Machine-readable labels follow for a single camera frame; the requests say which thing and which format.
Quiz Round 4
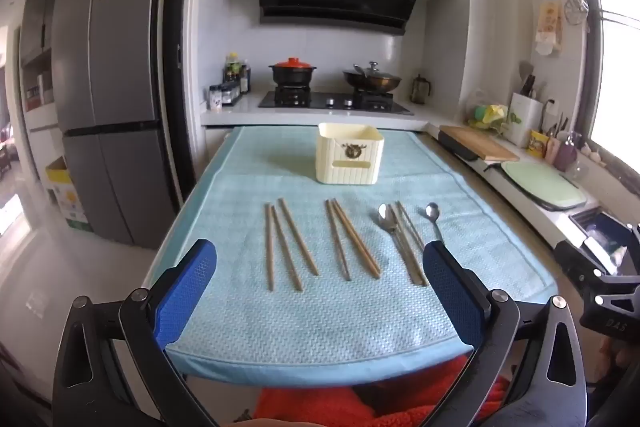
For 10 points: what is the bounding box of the cream plastic utensil box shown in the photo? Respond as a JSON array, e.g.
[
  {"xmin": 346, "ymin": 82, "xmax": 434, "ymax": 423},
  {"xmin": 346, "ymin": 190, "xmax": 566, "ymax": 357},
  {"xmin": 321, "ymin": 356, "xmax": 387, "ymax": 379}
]
[{"xmin": 315, "ymin": 123, "xmax": 385, "ymax": 185}]

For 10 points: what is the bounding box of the wok with glass lid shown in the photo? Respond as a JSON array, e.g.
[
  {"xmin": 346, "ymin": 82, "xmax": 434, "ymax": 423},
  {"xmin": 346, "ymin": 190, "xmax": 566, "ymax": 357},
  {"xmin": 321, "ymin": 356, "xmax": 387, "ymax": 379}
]
[{"xmin": 342, "ymin": 62, "xmax": 403, "ymax": 92}]

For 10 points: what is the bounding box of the wooden chopstick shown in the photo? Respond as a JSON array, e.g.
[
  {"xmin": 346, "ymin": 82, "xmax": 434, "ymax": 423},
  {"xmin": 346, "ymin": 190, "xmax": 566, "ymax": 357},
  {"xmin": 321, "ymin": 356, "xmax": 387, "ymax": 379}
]
[
  {"xmin": 336, "ymin": 199, "xmax": 382, "ymax": 279},
  {"xmin": 278, "ymin": 198, "xmax": 320, "ymax": 277},
  {"xmin": 270, "ymin": 205, "xmax": 304, "ymax": 293},
  {"xmin": 324, "ymin": 199, "xmax": 352, "ymax": 283},
  {"xmin": 264, "ymin": 203, "xmax": 276, "ymax": 292},
  {"xmin": 332, "ymin": 199, "xmax": 376, "ymax": 280}
]

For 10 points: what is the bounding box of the yellow cardboard box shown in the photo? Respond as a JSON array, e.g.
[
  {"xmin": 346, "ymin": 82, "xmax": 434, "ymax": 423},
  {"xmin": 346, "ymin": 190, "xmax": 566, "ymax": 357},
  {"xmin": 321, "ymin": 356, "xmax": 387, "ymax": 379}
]
[{"xmin": 45, "ymin": 157, "xmax": 94, "ymax": 233}]

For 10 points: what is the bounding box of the metal chopstick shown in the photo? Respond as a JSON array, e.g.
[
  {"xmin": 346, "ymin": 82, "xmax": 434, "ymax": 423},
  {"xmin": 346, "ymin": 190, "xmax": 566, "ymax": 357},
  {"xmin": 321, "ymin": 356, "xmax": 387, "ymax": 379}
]
[
  {"xmin": 389, "ymin": 205, "xmax": 426, "ymax": 286},
  {"xmin": 396, "ymin": 201, "xmax": 428, "ymax": 253}
]

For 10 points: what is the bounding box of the hanging printed cloth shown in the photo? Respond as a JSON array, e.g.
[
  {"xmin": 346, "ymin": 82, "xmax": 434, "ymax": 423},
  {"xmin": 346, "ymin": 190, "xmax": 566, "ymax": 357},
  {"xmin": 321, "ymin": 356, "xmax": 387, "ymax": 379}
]
[{"xmin": 535, "ymin": 2, "xmax": 563, "ymax": 55}]

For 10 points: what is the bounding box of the window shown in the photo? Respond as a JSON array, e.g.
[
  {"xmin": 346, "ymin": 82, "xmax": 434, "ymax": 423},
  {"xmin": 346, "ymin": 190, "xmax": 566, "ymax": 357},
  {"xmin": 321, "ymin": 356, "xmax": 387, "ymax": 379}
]
[{"xmin": 582, "ymin": 0, "xmax": 640, "ymax": 168}]

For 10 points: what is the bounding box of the black clay pot red lid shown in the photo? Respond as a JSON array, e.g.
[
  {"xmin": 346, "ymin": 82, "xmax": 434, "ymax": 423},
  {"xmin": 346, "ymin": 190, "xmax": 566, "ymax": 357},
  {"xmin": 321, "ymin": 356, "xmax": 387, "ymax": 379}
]
[{"xmin": 268, "ymin": 56, "xmax": 315, "ymax": 88}]

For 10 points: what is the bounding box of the white knife holder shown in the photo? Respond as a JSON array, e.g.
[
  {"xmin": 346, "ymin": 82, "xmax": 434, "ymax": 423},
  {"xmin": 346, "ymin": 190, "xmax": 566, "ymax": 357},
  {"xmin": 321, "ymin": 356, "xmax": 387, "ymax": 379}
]
[{"xmin": 507, "ymin": 93, "xmax": 545, "ymax": 148}]

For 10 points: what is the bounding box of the orange fleece cloth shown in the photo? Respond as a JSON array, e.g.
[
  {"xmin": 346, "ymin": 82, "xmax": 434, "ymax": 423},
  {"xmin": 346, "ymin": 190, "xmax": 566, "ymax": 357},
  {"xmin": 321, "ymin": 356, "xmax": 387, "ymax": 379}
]
[{"xmin": 252, "ymin": 354, "xmax": 511, "ymax": 427}]

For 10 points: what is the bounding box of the light blue towel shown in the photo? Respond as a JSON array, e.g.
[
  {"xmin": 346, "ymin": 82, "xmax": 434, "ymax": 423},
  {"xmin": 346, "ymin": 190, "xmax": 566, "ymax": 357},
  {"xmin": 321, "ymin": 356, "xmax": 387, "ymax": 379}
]
[{"xmin": 142, "ymin": 125, "xmax": 559, "ymax": 388}]

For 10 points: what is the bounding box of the black gas stove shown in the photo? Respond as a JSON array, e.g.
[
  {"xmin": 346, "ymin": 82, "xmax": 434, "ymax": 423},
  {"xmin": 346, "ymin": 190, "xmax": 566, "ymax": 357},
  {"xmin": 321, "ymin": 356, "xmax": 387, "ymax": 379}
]
[{"xmin": 257, "ymin": 84, "xmax": 415, "ymax": 116}]

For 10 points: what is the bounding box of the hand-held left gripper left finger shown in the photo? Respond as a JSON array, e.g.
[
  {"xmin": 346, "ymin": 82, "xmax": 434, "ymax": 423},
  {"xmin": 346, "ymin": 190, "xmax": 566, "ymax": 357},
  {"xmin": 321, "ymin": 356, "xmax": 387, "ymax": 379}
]
[{"xmin": 52, "ymin": 238, "xmax": 236, "ymax": 427}]

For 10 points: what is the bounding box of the wooden cutting board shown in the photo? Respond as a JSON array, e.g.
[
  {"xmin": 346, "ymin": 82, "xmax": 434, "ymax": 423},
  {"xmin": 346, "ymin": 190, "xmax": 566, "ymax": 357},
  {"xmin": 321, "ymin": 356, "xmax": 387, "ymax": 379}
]
[{"xmin": 439, "ymin": 125, "xmax": 521, "ymax": 162}]

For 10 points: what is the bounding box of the grey refrigerator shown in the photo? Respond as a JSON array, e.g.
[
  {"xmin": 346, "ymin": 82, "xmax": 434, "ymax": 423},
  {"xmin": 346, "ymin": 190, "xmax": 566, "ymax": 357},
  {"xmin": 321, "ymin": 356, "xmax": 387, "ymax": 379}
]
[{"xmin": 50, "ymin": 0, "xmax": 183, "ymax": 250}]

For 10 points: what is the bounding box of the kitchen sink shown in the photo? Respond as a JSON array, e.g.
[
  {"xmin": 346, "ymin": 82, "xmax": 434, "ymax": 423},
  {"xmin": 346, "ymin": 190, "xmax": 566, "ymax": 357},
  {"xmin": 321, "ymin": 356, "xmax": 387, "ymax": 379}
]
[{"xmin": 569, "ymin": 207, "xmax": 633, "ymax": 270}]

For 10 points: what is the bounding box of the glass jug with handle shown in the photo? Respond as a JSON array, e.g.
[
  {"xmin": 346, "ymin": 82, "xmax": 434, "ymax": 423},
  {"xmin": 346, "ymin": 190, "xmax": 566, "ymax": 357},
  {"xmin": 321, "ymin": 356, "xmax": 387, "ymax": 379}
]
[{"xmin": 411, "ymin": 74, "xmax": 433, "ymax": 104}]

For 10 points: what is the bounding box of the green cutting board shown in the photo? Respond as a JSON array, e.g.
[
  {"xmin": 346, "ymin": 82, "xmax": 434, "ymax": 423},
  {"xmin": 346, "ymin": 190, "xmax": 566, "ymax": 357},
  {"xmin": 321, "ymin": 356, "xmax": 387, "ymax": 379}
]
[{"xmin": 501, "ymin": 161, "xmax": 587, "ymax": 212}]

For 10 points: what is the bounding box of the green and yellow bag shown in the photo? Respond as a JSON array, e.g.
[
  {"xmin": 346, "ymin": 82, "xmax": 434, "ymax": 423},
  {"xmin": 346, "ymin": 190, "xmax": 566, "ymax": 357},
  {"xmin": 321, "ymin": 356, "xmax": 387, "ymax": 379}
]
[{"xmin": 467, "ymin": 102, "xmax": 509, "ymax": 134}]

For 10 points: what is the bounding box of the purple soap dispenser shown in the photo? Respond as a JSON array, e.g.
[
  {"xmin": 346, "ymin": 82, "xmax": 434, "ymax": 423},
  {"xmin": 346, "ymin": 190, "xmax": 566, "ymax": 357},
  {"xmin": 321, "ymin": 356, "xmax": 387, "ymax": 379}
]
[{"xmin": 554, "ymin": 132, "xmax": 578, "ymax": 172}]

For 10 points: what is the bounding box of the open shelf cabinet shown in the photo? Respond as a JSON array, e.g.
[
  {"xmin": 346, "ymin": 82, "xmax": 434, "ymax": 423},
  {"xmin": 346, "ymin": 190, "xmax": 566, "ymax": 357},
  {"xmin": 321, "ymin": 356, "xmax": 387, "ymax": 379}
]
[{"xmin": 19, "ymin": 0, "xmax": 67, "ymax": 132}]

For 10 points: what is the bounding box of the yellow snack packet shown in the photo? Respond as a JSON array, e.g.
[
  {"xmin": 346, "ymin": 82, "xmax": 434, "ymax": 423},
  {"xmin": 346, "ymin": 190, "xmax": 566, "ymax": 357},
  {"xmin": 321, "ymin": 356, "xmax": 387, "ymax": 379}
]
[{"xmin": 529, "ymin": 130, "xmax": 550, "ymax": 158}]

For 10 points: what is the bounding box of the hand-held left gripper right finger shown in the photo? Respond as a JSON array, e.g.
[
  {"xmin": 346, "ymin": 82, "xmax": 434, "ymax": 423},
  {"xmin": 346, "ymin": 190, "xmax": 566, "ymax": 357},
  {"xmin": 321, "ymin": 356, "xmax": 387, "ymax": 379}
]
[{"xmin": 420, "ymin": 240, "xmax": 588, "ymax": 427}]

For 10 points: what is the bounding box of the metal spoon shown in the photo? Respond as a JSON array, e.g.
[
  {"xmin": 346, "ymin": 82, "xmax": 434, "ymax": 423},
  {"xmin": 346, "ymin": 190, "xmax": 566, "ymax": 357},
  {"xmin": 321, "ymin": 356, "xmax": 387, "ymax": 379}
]
[
  {"xmin": 425, "ymin": 203, "xmax": 446, "ymax": 244},
  {"xmin": 377, "ymin": 203, "xmax": 423, "ymax": 286}
]

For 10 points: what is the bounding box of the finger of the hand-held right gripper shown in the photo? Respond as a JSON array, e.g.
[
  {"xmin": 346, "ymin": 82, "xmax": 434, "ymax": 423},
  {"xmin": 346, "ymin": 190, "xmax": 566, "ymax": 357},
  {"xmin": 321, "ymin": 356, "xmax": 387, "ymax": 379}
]
[{"xmin": 554, "ymin": 239, "xmax": 608, "ymax": 295}]

